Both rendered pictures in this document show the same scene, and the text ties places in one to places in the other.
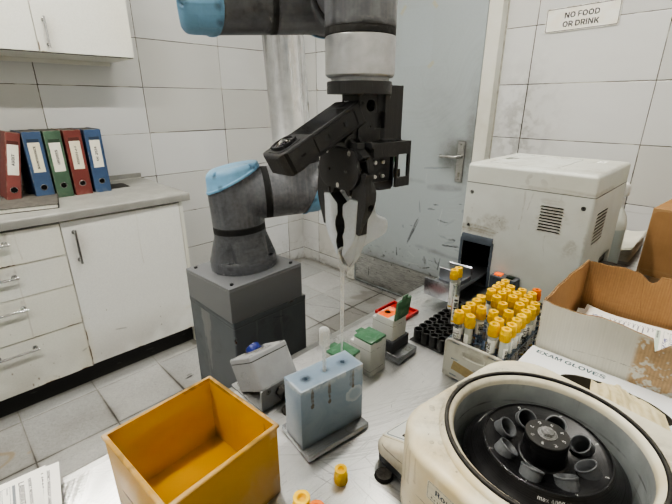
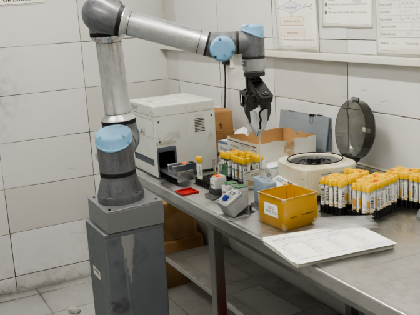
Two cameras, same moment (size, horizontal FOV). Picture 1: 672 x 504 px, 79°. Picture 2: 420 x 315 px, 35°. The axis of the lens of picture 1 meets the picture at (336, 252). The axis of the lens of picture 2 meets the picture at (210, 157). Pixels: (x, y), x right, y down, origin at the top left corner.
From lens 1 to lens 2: 213 cm
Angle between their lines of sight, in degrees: 69
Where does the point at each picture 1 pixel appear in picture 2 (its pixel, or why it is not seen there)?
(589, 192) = (211, 106)
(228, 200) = (131, 149)
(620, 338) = (280, 145)
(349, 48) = (263, 62)
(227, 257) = (134, 189)
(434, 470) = (319, 169)
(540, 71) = not seen: outside the picture
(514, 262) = (188, 154)
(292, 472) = not seen: hidden behind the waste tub
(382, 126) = not seen: hidden behind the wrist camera
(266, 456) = (294, 194)
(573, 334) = (268, 152)
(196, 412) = (264, 205)
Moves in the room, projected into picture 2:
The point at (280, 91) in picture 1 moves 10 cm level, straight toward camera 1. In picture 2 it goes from (123, 79) to (152, 78)
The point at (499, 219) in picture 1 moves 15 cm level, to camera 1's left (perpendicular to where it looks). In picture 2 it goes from (176, 133) to (162, 140)
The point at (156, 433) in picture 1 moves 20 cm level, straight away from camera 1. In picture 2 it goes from (274, 207) to (209, 214)
